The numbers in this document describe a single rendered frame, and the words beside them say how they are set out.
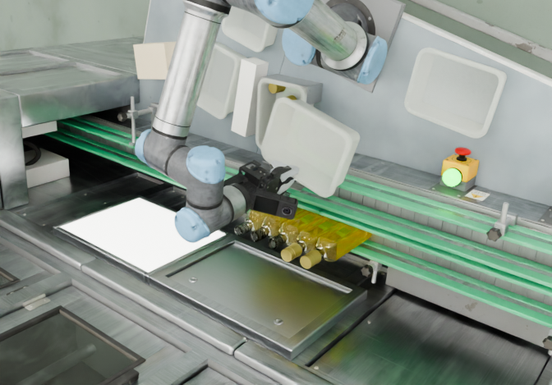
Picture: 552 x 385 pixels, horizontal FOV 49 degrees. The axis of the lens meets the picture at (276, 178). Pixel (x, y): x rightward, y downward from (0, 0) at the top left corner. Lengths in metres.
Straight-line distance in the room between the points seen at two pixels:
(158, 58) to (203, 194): 1.02
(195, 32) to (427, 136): 0.74
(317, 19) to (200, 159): 0.37
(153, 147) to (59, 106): 0.93
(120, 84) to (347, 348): 1.31
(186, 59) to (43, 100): 0.98
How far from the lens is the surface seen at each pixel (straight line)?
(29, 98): 2.11
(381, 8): 1.67
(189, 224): 1.23
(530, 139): 1.59
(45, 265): 1.82
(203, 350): 1.43
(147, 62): 2.20
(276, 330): 1.45
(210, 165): 1.18
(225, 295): 1.57
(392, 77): 1.69
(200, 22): 1.22
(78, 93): 2.21
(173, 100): 1.25
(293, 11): 1.14
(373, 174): 1.63
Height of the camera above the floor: 2.24
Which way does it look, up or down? 49 degrees down
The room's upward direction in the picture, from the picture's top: 113 degrees counter-clockwise
